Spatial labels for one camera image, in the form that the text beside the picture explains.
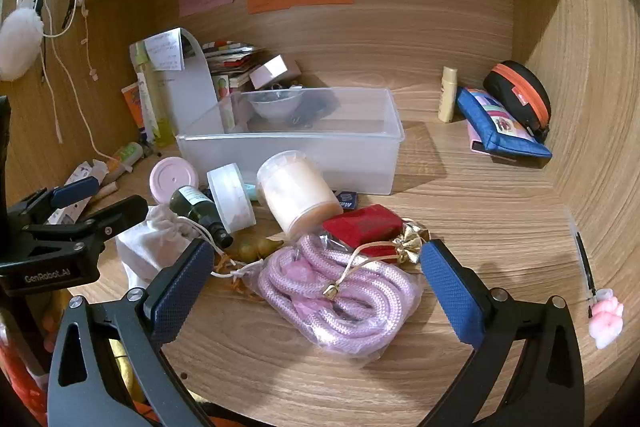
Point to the orange tube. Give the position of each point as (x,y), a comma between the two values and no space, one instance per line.
(132,107)

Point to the white carton packet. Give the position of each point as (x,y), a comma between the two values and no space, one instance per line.
(80,171)

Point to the white round jar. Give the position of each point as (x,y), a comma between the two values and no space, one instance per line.
(230,197)

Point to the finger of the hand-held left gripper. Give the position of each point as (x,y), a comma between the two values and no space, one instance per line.
(120,213)
(75,192)

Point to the green white tube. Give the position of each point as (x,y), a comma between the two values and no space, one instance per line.
(125,153)

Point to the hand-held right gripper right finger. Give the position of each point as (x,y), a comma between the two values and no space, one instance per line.
(450,292)

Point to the yellow green tube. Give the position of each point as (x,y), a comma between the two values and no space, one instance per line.
(160,122)

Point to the dark cloth item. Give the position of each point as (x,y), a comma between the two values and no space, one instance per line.
(317,104)

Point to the stack of booklets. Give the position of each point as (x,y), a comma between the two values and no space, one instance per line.
(230,57)

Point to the person's orange jacket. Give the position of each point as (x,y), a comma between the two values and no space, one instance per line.
(20,382)

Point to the small white box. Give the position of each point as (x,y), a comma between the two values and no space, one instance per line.
(270,72)

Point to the brown figurine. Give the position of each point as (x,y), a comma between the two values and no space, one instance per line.
(252,249)

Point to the cream tube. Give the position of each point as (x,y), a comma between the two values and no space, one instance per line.
(447,94)

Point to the dark green glass bottle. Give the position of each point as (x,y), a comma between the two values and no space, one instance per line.
(197,207)

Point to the small blue box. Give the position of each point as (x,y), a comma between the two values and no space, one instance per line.
(347,199)

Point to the clear plastic storage bin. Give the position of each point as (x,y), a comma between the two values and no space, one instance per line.
(325,152)

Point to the blue zip pouch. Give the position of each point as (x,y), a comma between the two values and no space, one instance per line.
(500,127)

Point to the black orange zip case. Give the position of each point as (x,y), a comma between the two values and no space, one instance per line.
(520,94)

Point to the wooden desktop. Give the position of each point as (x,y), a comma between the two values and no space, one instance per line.
(500,232)

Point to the red pouch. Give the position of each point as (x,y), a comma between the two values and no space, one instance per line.
(360,227)

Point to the yellow cloth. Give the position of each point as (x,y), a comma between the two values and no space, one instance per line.
(122,372)

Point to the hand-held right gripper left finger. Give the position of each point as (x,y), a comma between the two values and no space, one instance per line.
(180,289)

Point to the cream jar with clear lid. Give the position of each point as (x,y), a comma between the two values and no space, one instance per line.
(295,192)

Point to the teal tube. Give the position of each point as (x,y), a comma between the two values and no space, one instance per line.
(250,192)

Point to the pink round lid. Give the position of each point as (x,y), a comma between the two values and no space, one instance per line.
(170,179)

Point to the white fluffy pompom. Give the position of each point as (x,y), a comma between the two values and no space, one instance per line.
(17,39)

